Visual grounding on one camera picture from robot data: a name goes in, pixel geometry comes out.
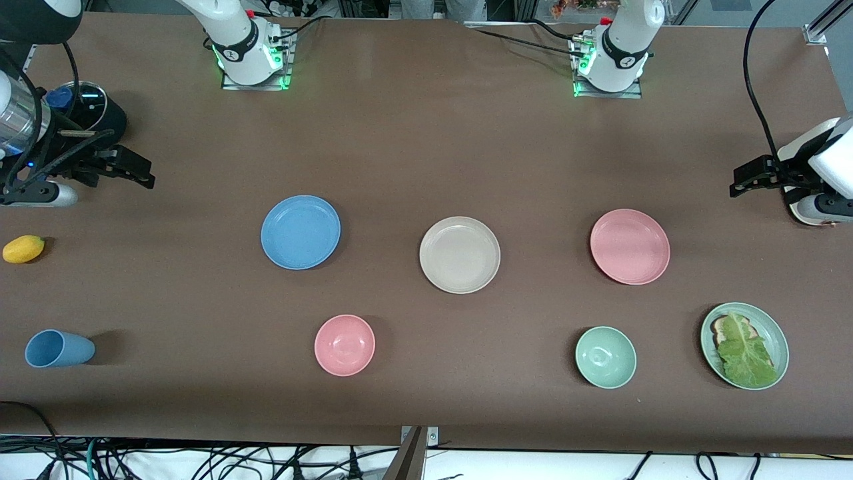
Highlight pink plate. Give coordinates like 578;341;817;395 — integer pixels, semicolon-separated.
590;209;671;285

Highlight blue plate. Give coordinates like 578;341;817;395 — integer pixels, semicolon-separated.
261;195;342;271

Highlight glass lid with blue knob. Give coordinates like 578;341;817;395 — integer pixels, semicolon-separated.
45;81;108;131

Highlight yellow lemon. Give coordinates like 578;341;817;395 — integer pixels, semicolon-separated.
2;235;46;264

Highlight toast bread slice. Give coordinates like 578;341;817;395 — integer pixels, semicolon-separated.
710;316;755;347

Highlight green plate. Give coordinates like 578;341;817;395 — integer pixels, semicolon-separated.
700;302;790;391

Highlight green lettuce leaf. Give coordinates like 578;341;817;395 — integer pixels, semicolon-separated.
717;311;779;388

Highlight blue cup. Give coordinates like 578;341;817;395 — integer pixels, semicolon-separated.
25;329;96;369

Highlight green bowl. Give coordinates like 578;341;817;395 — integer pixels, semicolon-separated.
575;325;637;389

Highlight orange artificial flowers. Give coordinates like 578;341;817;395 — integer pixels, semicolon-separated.
550;0;622;19

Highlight pink bowl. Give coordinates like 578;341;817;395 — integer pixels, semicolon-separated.
314;314;376;377

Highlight beige plate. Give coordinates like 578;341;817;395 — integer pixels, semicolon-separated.
419;216;501;295

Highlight grey trouser legs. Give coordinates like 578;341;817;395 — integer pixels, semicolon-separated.
400;0;488;22

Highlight brown wooden beam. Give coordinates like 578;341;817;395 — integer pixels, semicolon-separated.
381;427;427;480

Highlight black pot with blue handle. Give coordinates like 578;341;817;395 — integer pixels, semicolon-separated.
50;81;128;153

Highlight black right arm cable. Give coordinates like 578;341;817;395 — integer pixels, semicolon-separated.
0;43;82;194

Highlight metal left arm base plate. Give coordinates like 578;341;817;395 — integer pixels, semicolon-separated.
572;37;643;100

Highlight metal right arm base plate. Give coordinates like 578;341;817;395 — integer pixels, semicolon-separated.
221;28;294;91

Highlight black looped floor cable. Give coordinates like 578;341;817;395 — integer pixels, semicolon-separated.
0;401;64;480

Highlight black cable on table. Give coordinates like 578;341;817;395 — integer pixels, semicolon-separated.
465;19;588;58

